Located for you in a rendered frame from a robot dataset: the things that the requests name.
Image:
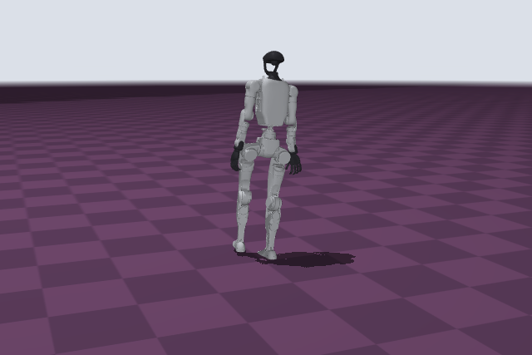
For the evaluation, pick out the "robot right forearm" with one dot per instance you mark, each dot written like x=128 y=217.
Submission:
x=291 y=134

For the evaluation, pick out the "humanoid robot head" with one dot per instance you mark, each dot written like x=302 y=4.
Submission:
x=275 y=58

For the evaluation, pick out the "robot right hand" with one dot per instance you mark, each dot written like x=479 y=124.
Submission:
x=294 y=162

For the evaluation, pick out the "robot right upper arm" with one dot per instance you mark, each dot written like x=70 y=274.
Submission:
x=292 y=106

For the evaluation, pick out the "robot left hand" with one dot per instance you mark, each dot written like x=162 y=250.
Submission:
x=235 y=156

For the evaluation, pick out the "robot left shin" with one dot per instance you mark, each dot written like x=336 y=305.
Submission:
x=242 y=213

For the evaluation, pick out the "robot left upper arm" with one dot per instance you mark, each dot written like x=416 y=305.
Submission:
x=251 y=88

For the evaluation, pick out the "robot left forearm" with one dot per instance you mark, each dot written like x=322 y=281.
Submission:
x=242 y=130

